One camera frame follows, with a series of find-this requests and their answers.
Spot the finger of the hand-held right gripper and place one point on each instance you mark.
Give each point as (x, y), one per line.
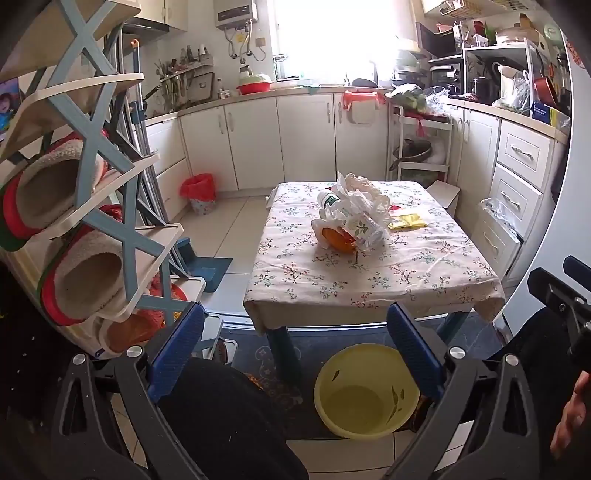
(551, 290)
(578, 272)

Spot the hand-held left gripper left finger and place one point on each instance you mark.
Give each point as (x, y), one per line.
(178, 350)

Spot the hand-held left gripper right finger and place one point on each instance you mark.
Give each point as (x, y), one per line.
(413, 350)

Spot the yellow plastic basin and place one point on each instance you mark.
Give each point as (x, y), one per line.
(360, 406)

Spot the yellow packet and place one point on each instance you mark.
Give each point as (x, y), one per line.
(406, 222)

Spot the translucent white plastic bag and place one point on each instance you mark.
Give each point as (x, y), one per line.
(364, 194)

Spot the plastic bottle green label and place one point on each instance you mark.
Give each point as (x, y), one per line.
(328, 199)

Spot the person's right hand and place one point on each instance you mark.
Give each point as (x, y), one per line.
(575, 408)

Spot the person's right leg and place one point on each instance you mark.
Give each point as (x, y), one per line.
(540, 337)

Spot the person's leg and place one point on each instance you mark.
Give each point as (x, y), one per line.
(231, 424)
(540, 337)

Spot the red patterned slipper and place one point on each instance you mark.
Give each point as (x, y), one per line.
(168, 297)

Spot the orange floral slipper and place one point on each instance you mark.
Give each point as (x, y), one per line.
(258, 383)
(422, 413)

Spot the table with floral tablecloth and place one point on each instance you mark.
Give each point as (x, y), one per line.
(369, 281)

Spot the blue dustpan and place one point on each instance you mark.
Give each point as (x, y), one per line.
(207, 272)

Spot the white refrigerator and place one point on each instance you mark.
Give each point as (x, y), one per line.
(575, 184)

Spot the crinkled clear plastic bag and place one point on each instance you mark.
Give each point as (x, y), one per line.
(501, 217)

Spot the person's left leg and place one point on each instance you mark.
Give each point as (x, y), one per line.
(231, 424)

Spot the white drawer cabinet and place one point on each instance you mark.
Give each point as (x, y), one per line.
(512, 184)

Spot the beige slipper red trim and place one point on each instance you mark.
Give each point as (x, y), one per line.
(51, 184)
(87, 277)

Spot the white wooden stool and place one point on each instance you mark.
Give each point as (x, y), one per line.
(443, 194)

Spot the red-lined waste bin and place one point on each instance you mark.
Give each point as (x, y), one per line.
(199, 189)

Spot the blue box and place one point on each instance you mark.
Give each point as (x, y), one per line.
(540, 112)

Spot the white trolley rack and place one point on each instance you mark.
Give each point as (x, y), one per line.
(445, 152)

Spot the red pot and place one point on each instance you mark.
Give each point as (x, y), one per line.
(545, 90)

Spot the black wok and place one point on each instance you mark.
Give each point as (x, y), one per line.
(411, 150)

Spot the white jug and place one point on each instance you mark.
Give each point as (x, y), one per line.
(508, 85)

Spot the black kettle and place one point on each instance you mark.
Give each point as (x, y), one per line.
(480, 90)

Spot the red fridge sticker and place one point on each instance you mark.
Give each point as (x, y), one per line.
(577, 53)

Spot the white counter shelf rack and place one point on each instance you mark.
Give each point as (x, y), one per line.
(498, 50)

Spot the toaster oven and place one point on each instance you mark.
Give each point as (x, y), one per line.
(445, 74)

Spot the white base cabinets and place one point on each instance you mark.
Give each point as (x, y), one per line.
(300, 138)

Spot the green vegetables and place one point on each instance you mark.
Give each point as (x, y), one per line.
(406, 97)

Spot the white hanging bin red bag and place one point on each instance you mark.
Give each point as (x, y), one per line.
(362, 108)

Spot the red basin on counter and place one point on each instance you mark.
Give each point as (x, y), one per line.
(254, 85)

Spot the green cloth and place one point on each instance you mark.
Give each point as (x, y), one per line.
(311, 88)

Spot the kitchen faucet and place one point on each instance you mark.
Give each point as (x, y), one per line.
(374, 71)

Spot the colourful picture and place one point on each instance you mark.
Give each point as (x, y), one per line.
(7, 108)

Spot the blue and white shoe rack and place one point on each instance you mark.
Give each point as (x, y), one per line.
(87, 60)

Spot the window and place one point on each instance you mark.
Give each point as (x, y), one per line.
(337, 41)

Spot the range hood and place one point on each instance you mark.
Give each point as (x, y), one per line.
(147, 27)

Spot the white upper cabinet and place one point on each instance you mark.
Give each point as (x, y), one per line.
(161, 11)

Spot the white water heater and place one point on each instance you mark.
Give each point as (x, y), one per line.
(235, 14)

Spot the wall utensil rack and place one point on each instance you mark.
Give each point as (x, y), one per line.
(184, 74)

